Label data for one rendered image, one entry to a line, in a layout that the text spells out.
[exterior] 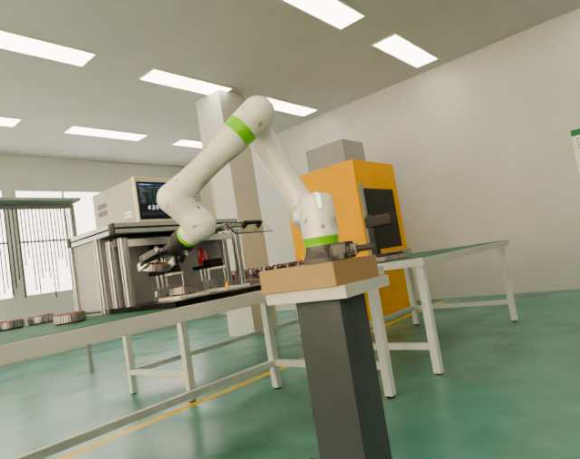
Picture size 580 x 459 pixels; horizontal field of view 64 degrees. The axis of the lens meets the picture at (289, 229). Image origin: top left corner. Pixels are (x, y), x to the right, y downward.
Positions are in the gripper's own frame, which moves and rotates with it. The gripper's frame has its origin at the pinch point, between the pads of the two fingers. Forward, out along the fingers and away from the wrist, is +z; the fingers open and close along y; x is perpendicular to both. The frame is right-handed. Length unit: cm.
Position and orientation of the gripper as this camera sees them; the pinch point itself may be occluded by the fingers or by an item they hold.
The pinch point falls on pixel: (154, 266)
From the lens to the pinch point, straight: 190.3
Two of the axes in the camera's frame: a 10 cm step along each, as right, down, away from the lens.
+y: 7.1, 0.6, 7.0
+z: -6.4, 4.7, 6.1
